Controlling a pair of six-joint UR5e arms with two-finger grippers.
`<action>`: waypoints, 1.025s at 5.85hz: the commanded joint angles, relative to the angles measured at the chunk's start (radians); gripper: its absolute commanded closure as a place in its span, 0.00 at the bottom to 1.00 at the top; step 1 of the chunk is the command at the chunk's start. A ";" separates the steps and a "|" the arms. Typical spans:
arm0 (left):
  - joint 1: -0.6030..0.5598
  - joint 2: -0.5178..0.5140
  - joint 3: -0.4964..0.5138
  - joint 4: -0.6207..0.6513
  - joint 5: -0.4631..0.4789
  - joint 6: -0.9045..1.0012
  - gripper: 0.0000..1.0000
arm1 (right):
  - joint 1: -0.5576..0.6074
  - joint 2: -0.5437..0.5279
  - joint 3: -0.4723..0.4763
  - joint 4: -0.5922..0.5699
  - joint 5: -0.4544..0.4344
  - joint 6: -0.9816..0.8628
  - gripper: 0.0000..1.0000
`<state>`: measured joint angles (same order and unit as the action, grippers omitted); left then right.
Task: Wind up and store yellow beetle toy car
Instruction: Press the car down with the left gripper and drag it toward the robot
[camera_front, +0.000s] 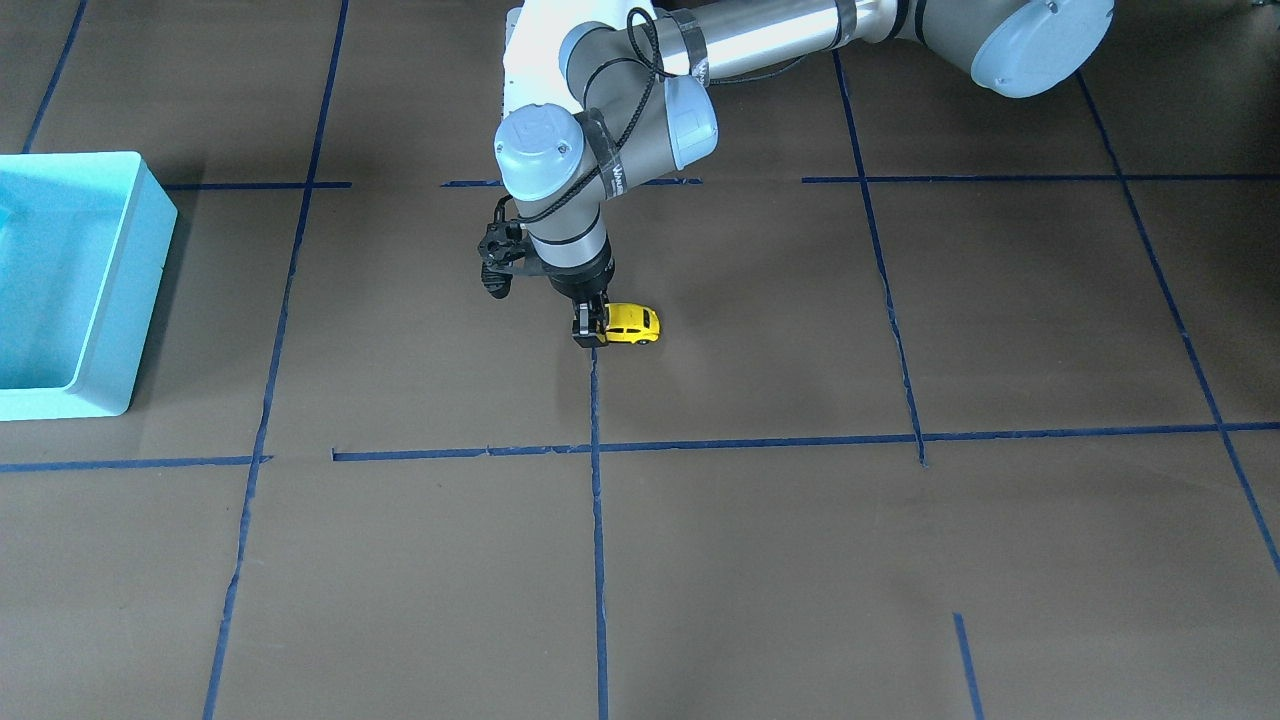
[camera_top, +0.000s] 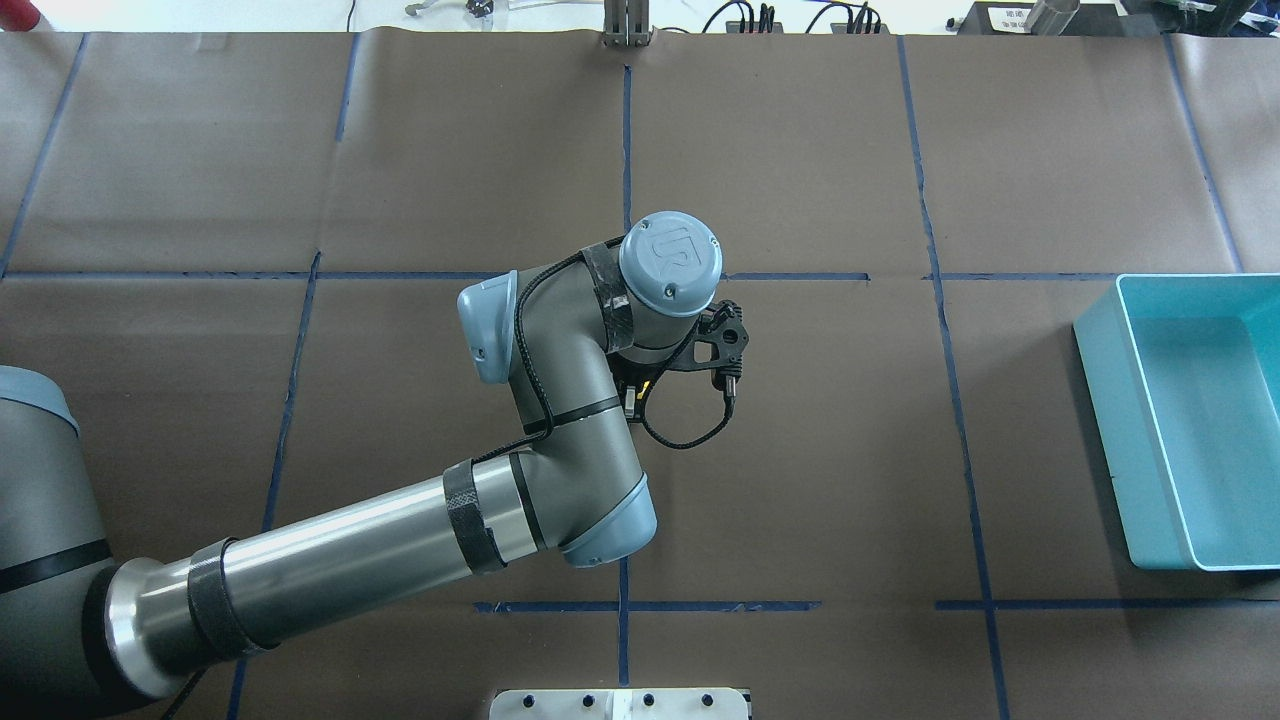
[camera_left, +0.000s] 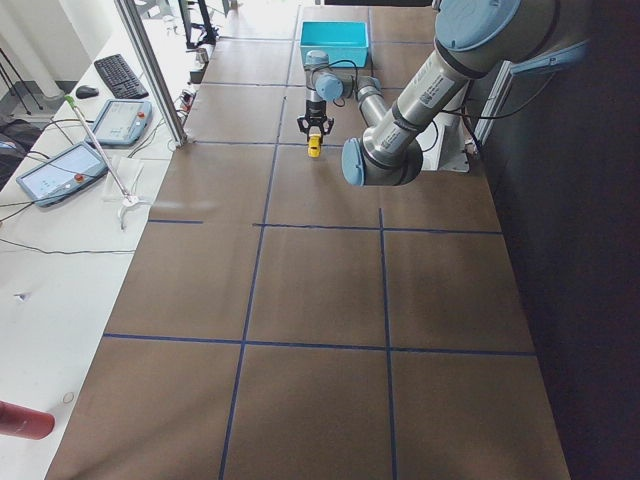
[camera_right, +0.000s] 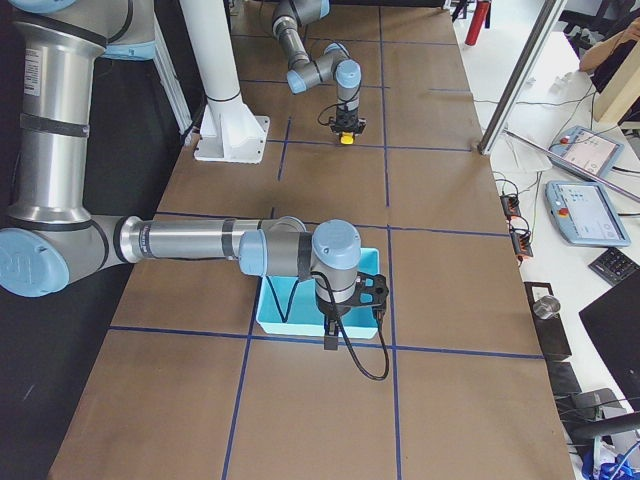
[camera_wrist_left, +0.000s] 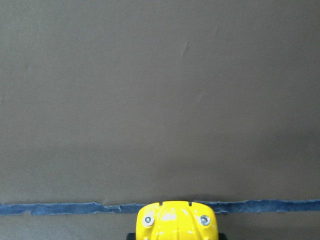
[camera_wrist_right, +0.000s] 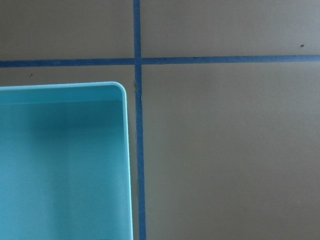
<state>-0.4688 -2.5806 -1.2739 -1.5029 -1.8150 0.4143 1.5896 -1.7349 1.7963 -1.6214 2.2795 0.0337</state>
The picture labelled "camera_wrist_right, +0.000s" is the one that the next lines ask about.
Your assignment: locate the turquoise plastic bin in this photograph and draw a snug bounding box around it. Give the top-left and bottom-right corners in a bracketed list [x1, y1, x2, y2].
[0, 81, 133, 240]

